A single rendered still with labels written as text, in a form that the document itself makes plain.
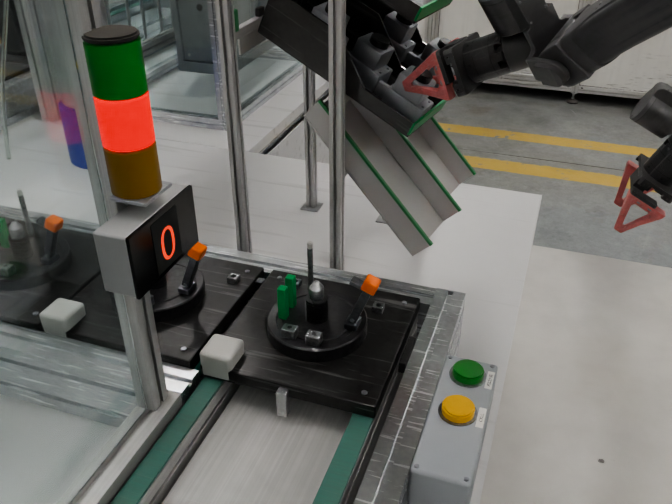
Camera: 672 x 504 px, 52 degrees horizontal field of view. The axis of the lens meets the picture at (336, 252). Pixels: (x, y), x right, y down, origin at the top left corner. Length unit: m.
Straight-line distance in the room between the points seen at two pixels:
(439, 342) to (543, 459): 0.20
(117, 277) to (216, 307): 0.34
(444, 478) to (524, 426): 0.25
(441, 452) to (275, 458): 0.20
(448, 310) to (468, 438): 0.25
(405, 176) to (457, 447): 0.52
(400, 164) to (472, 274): 0.26
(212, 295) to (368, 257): 0.39
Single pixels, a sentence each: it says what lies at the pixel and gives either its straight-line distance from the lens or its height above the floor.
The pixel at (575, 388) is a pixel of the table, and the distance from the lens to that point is 1.10.
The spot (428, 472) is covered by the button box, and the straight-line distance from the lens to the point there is 0.81.
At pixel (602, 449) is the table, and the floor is 0.86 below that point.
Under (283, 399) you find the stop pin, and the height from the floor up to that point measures 0.96.
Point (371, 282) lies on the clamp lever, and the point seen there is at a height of 1.07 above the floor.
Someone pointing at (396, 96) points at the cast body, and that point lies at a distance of 1.03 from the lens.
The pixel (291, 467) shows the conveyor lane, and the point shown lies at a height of 0.92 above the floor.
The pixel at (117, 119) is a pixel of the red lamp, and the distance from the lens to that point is 0.67.
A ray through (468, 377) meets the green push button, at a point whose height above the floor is 0.97.
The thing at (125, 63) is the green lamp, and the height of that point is 1.39.
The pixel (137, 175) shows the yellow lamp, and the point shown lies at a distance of 0.69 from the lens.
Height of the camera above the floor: 1.57
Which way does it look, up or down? 32 degrees down
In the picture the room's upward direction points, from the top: straight up
